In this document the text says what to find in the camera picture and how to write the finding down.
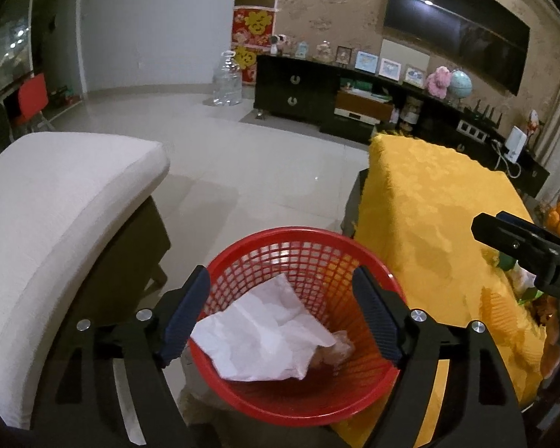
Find white paper sheet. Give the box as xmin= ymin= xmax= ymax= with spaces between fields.
xmin=191 ymin=274 xmax=335 ymax=382

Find clear plastic bag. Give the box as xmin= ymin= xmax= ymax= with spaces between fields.
xmin=309 ymin=331 xmax=355 ymax=368

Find white router box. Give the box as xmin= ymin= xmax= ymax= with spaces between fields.
xmin=505 ymin=127 xmax=528 ymax=164

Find yellow floral tablecloth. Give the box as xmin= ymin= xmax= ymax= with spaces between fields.
xmin=330 ymin=133 xmax=550 ymax=448

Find black wifi router antennas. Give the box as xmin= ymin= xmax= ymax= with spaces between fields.
xmin=463 ymin=99 xmax=503 ymax=130

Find white cushioned bench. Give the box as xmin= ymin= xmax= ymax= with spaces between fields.
xmin=0 ymin=131 xmax=169 ymax=430

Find red plastic mesh basket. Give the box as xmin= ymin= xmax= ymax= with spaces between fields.
xmin=189 ymin=227 xmax=401 ymax=427

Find light blue globe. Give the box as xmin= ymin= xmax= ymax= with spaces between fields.
xmin=448 ymin=70 xmax=472 ymax=99

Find pink plush toy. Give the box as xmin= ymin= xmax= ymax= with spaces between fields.
xmin=425 ymin=66 xmax=452 ymax=100

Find black tv cabinet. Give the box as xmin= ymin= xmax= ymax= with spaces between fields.
xmin=254 ymin=55 xmax=549 ymax=197

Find red chair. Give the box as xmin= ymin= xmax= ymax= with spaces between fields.
xmin=15 ymin=73 xmax=53 ymax=131

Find large clear water jug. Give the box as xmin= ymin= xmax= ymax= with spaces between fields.
xmin=212 ymin=50 xmax=243 ymax=106

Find wall mounted black television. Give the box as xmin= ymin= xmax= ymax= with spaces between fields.
xmin=384 ymin=0 xmax=530 ymax=95

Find red festive wall poster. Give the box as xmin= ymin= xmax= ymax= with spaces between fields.
xmin=230 ymin=5 xmax=276 ymax=85

